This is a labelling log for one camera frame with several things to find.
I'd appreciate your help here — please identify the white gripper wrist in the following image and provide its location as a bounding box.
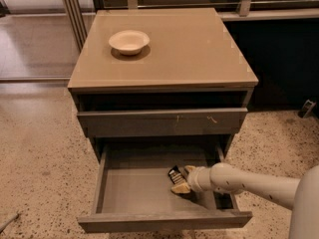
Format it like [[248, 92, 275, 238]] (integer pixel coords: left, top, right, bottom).
[[170, 165, 217, 194]]

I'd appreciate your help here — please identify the black rxbar chocolate wrapper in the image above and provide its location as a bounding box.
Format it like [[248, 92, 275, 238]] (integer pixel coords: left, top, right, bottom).
[[167, 166, 186, 184]]

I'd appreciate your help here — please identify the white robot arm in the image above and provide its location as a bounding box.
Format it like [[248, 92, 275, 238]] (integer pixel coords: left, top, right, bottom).
[[167, 162, 319, 239]]

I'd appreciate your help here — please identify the open grey middle drawer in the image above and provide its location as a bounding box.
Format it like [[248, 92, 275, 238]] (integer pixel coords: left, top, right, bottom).
[[78, 143, 252, 233]]

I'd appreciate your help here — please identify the grey top drawer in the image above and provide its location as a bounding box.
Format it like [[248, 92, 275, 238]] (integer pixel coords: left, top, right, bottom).
[[78, 108, 247, 137]]

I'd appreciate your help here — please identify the grey drawer cabinet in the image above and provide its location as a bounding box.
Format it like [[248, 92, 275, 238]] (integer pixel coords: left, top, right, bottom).
[[68, 8, 258, 154]]

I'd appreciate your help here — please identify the white bowl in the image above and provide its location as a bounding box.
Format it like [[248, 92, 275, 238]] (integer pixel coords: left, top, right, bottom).
[[109, 30, 150, 56]]

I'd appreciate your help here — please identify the grey rod on floor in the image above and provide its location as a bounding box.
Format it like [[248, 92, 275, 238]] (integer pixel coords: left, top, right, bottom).
[[0, 213, 19, 234]]

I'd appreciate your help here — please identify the grey floor bracket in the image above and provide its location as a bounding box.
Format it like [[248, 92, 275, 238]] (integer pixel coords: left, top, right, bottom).
[[298, 100, 316, 119]]

